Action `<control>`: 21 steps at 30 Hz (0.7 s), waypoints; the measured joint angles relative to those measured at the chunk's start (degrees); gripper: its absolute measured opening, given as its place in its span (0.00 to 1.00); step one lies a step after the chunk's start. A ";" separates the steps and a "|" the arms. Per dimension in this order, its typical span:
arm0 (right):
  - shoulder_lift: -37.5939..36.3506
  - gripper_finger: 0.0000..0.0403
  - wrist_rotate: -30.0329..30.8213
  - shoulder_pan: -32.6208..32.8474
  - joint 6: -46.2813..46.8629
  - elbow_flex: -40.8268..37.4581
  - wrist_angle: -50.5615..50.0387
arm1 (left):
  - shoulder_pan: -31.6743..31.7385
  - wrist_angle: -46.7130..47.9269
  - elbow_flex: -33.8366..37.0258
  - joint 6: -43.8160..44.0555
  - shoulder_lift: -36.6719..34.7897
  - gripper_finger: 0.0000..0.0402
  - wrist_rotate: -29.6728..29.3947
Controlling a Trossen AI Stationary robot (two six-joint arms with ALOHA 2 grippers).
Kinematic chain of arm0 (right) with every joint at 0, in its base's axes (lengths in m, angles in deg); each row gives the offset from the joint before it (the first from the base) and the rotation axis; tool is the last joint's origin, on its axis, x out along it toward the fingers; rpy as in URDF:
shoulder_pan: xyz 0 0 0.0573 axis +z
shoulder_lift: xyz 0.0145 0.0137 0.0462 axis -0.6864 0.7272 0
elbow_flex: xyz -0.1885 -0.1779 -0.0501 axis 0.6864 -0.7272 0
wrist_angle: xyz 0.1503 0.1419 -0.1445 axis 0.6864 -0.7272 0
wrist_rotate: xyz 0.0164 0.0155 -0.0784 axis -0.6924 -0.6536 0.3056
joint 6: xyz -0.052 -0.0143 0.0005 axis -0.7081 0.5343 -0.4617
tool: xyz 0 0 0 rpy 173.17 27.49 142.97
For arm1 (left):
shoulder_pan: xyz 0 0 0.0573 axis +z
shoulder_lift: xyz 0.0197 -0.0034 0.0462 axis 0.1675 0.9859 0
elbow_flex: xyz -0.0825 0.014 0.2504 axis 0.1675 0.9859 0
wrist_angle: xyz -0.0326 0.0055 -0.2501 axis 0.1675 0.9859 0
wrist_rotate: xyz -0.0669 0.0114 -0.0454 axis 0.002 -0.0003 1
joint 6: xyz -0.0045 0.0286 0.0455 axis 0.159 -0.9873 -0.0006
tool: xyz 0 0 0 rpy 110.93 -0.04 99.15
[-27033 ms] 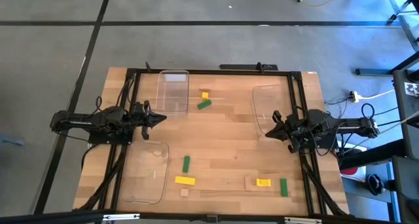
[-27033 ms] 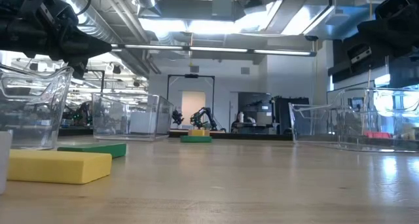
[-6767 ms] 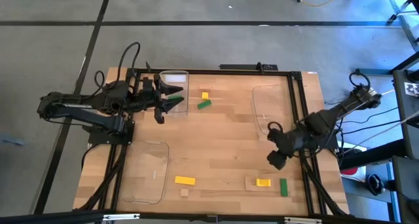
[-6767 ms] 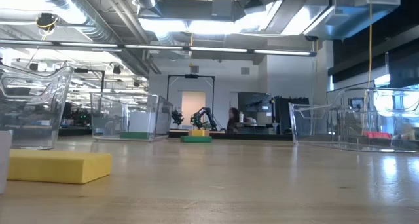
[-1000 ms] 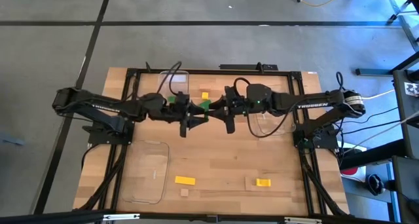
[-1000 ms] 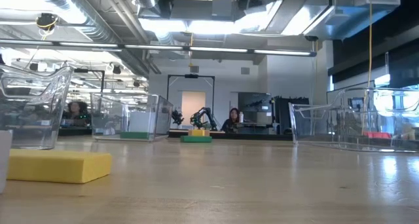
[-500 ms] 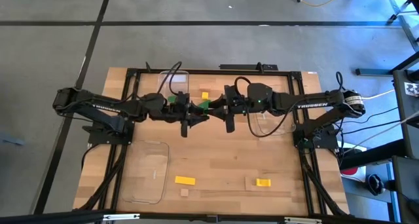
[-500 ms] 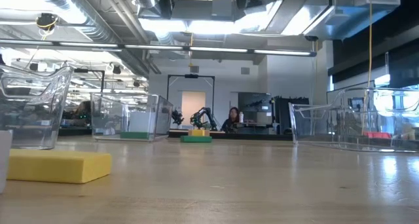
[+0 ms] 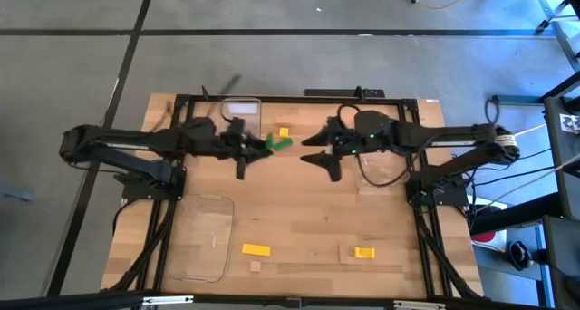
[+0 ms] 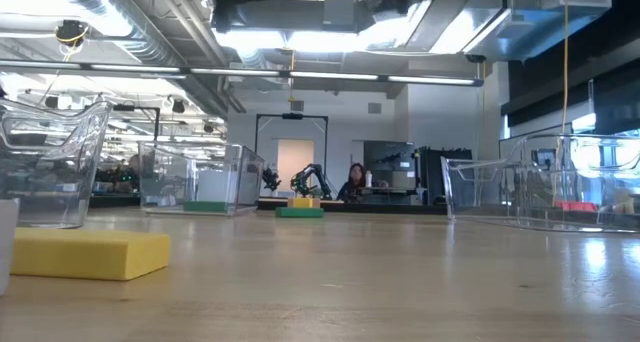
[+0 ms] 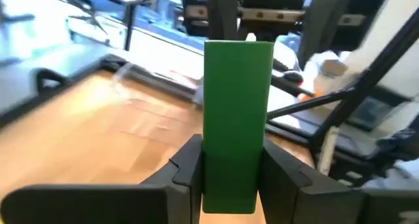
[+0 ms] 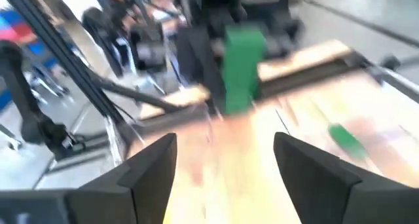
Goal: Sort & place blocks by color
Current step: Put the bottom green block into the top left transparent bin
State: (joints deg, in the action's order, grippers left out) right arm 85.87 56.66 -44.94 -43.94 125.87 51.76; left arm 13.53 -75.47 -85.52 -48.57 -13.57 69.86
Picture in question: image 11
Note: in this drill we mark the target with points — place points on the black machine with silver rail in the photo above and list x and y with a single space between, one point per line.
222 14

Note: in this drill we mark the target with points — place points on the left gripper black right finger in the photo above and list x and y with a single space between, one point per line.
327 204

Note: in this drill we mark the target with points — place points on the thin black frame rod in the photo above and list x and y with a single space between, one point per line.
311 104

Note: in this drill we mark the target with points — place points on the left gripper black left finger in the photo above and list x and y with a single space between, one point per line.
98 204

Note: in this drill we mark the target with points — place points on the clear bin centre left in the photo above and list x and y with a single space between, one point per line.
122 75

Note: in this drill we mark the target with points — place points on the green rectangular block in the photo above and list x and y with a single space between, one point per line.
235 119

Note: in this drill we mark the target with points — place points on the black computer mouse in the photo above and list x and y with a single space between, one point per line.
293 77

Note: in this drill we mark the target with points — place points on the black table leg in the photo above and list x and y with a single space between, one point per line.
131 27

